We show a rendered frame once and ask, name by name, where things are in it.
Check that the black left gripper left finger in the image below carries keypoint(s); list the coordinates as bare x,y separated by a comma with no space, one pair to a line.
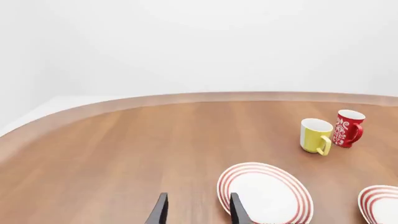
161,211

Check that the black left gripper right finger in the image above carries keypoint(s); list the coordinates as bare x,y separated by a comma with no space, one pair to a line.
238,210

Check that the white plate with red rings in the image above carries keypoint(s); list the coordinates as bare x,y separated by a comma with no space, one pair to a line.
381,205
267,193

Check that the yellow and white mug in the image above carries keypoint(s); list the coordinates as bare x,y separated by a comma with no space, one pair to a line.
314,137

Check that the red and white patterned mug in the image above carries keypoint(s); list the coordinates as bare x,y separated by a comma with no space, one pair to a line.
345,130

